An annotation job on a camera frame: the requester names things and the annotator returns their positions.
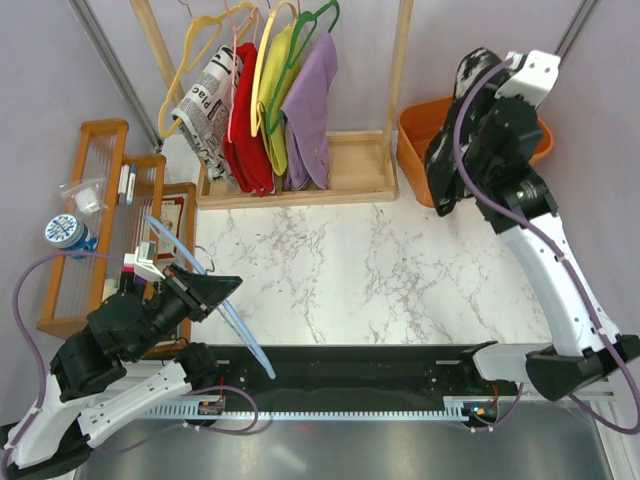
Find orange plastic basket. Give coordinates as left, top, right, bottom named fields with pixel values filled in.
left=397, top=97, right=554, bottom=208

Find pink hanger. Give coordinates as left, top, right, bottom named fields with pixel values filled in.
left=224, top=1, right=259, bottom=143

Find blue white round tin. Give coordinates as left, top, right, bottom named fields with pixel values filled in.
left=44, top=213, right=97, bottom=258

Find white marker pens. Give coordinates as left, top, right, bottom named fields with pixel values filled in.
left=118, top=164, right=137, bottom=205

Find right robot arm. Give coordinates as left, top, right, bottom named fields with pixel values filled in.
left=453, top=97, right=639, bottom=401

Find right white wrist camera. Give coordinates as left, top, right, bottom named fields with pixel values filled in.
left=495, top=50, right=561, bottom=108

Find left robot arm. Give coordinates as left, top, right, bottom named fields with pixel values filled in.
left=2, top=264, right=242, bottom=479

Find purple garment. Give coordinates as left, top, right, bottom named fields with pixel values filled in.
left=281, top=33, right=338, bottom=191

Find purple cable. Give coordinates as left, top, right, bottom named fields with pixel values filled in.
left=454, top=58, right=640, bottom=435
left=0, top=250, right=126, bottom=469

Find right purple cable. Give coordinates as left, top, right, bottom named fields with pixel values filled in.
left=454, top=58, right=640, bottom=435

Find aluminium frame rail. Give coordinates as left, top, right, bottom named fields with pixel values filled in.
left=522, top=381, right=614, bottom=402

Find red garment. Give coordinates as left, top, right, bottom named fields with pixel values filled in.
left=223, top=42, right=275, bottom=197

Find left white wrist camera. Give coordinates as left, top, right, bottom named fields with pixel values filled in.
left=123, top=241, right=166, bottom=283

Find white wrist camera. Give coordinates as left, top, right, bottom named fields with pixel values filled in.
left=495, top=50, right=561, bottom=108
left=123, top=241, right=166, bottom=283

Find black white-stained trousers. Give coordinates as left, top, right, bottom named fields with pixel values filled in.
left=424, top=47, right=508, bottom=217

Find newspaper print garment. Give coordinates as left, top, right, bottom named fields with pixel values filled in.
left=171, top=45, right=239, bottom=181

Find yellow-green garment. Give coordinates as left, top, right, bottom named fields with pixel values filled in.
left=258, top=25, right=300, bottom=175

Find orange wooden shelf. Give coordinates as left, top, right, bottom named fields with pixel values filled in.
left=36, top=119, right=196, bottom=339

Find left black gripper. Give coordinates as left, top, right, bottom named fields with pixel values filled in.
left=129, top=261, right=244, bottom=360

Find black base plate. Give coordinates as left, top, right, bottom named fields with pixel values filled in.
left=208, top=345, right=518, bottom=414

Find white cable duct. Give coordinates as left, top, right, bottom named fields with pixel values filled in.
left=134, top=396, right=469, bottom=422

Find clear plastic bag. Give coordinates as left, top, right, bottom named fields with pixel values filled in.
left=58, top=176, right=110, bottom=216

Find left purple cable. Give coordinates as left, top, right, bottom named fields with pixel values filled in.
left=0, top=250, right=126, bottom=469

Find wooden clothes rack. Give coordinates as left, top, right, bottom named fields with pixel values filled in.
left=131, top=1, right=413, bottom=210

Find light blue hanger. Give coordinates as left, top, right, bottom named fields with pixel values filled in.
left=144, top=215, right=276, bottom=380

